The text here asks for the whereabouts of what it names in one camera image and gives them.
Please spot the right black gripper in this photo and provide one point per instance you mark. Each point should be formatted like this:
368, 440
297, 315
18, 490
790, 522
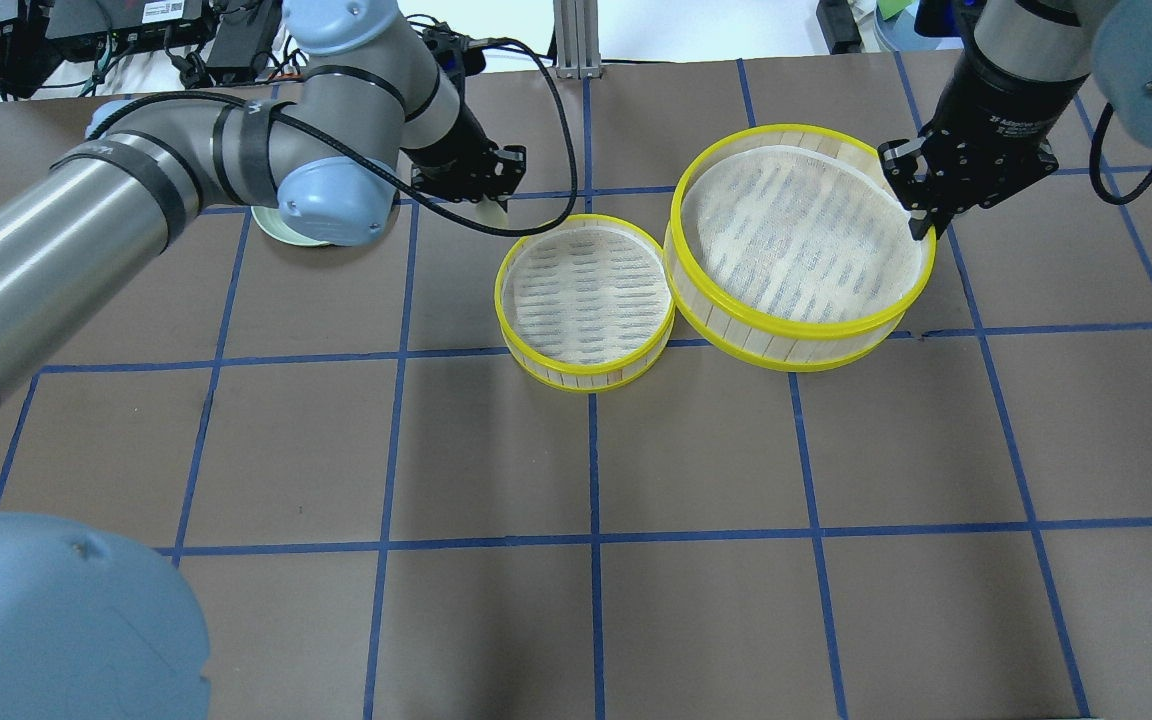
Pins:
1004, 107

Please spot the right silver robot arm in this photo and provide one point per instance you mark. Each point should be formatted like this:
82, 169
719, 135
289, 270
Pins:
1022, 64

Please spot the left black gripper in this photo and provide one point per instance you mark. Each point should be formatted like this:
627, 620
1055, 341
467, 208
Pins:
455, 150

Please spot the white steamed bun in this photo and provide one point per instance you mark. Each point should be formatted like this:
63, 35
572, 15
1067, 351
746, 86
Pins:
491, 213

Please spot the blue plate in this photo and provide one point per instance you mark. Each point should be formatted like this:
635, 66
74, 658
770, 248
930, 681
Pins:
895, 28

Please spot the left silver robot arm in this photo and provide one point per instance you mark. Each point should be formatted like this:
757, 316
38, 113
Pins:
94, 625

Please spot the yellow steamer layer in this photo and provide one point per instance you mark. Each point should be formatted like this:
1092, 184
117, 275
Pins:
585, 307
786, 248

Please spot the aluminium frame post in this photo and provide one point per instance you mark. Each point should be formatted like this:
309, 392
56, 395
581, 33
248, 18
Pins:
576, 38

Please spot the light green plate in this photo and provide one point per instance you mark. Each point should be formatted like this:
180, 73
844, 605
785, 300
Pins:
271, 222

